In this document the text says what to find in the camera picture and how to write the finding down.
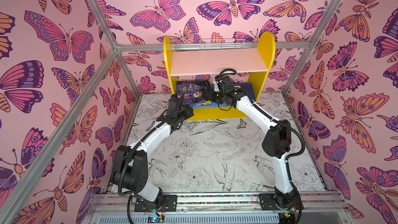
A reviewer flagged dark purple illustrated book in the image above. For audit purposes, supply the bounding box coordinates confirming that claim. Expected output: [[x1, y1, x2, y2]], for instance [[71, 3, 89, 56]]
[[176, 80, 211, 106]]

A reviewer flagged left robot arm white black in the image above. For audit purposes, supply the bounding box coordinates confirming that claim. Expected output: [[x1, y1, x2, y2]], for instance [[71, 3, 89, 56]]
[[110, 91, 193, 209]]

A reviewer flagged yellow bookshelf with coloured shelves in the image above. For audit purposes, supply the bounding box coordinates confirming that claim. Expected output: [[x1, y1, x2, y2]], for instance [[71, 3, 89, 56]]
[[163, 32, 276, 124]]

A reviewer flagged green circuit board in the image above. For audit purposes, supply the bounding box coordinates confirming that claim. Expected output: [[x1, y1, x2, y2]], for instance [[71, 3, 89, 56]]
[[147, 215, 165, 224]]

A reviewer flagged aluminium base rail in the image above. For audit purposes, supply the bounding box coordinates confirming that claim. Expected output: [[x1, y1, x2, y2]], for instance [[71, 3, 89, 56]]
[[86, 191, 346, 215]]

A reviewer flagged white slotted cable duct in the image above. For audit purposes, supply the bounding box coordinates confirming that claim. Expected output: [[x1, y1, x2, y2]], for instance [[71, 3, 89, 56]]
[[89, 213, 280, 224]]

